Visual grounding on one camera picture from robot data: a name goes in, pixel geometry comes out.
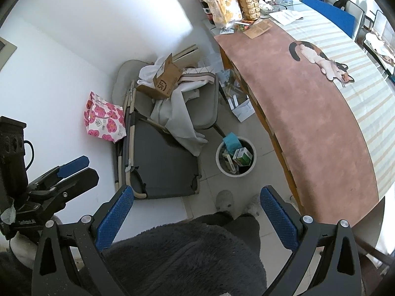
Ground brown cardboard envelope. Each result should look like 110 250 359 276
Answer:
245 18 273 39

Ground white papers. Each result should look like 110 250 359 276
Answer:
268 9 306 26

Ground white cloth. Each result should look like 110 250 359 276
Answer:
137 57 217 158

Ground yellow snack bag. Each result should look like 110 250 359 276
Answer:
197 0 244 30

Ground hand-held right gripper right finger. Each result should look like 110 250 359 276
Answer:
260 185 362 296

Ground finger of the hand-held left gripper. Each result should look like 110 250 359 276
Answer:
30 168 100 214
29 156 90 189

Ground grey folding cot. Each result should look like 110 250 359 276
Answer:
115 80 202 200

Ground pink floral bag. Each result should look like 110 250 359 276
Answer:
83 91 128 145

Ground white paper bag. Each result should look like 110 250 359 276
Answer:
231 94 257 123

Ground dark fleece clothing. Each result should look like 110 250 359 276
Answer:
77 211 267 296

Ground green carton box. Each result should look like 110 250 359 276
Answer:
233 148 253 166

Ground grey fuzzy slipper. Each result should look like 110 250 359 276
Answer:
241 193 263 217
215 190 235 219

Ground cat print table mat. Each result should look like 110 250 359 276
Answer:
214 6 395 226

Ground wooden table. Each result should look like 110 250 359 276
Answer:
202 3 309 213

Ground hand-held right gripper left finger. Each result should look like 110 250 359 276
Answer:
32 185 135 296

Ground white and green carton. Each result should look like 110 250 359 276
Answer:
221 149 235 172

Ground brown cardboard box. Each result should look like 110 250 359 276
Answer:
136 53 183 100

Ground black cable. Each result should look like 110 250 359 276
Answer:
23 140 35 171

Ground colourful sweets packet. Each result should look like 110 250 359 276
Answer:
233 20 257 33

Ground gold bottle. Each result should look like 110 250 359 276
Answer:
237 0 263 21

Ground white trash bin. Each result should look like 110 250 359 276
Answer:
215 139 257 178

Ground blue chair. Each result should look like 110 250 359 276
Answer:
299 0 365 39

